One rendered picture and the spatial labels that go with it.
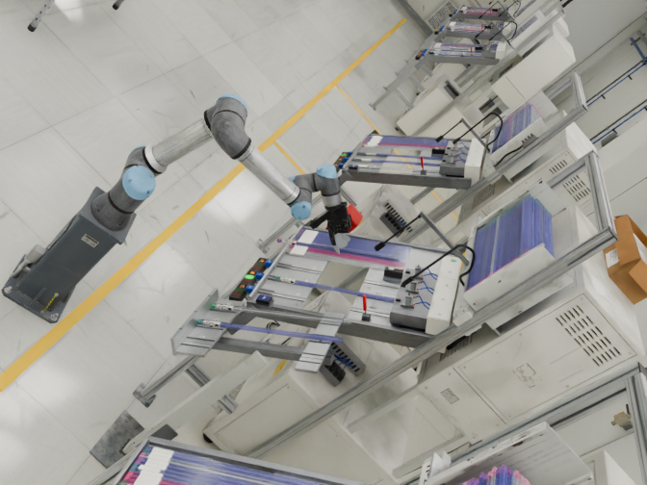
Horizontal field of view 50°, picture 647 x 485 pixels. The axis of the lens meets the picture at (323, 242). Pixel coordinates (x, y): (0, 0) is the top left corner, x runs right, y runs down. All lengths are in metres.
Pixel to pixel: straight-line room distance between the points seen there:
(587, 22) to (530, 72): 4.18
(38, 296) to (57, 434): 0.55
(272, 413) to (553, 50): 4.86
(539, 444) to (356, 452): 1.41
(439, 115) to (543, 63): 1.07
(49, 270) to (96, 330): 0.39
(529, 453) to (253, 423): 1.58
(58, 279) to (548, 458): 1.98
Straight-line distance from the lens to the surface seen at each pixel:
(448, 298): 2.58
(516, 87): 6.94
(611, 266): 2.75
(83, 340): 3.06
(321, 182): 2.60
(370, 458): 2.89
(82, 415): 2.89
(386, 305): 2.65
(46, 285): 2.93
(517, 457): 1.61
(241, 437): 3.04
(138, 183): 2.54
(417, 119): 7.09
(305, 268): 2.85
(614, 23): 11.05
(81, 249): 2.75
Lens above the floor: 2.29
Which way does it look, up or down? 29 degrees down
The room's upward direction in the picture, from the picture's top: 51 degrees clockwise
